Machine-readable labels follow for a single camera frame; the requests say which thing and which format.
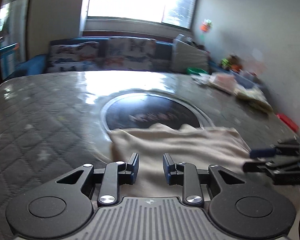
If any green basin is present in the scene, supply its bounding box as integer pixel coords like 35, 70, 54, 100
187, 67, 208, 76

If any folded yellow-grey garment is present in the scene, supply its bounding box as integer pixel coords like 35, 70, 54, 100
236, 86, 273, 113

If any butterfly print cushion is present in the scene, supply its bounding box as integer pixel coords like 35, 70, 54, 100
106, 37, 157, 71
46, 42, 101, 73

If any pink and white plastic package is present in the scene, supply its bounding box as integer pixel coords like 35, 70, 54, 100
210, 72, 238, 94

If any clear printed storage box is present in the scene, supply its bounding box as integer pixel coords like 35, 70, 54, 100
234, 70, 266, 88

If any blue sofa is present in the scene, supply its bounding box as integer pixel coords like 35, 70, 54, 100
7, 36, 215, 80

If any white plastic bag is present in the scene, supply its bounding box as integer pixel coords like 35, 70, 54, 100
192, 74, 212, 86

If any cream knit garment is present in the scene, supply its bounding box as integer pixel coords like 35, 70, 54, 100
110, 124, 252, 198

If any grey pillow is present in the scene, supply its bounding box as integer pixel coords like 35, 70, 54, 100
171, 39, 212, 74

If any white and black plush toy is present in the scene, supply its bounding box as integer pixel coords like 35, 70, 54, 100
176, 34, 198, 46

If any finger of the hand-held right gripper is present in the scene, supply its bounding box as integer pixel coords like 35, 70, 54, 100
243, 161, 290, 173
250, 142, 300, 158

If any blue cabinet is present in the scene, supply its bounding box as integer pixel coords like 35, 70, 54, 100
0, 44, 21, 77

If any red plastic stool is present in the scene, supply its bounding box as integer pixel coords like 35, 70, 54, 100
276, 113, 299, 132

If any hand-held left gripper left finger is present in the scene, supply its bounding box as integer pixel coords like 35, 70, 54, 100
56, 153, 140, 206

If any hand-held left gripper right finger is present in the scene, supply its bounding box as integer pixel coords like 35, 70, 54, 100
163, 153, 245, 207

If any round black table inset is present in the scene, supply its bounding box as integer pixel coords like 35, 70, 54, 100
101, 92, 210, 133

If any colourful pinwheel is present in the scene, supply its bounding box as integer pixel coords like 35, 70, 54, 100
199, 19, 214, 41

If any window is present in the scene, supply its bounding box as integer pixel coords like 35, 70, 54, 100
86, 0, 199, 29

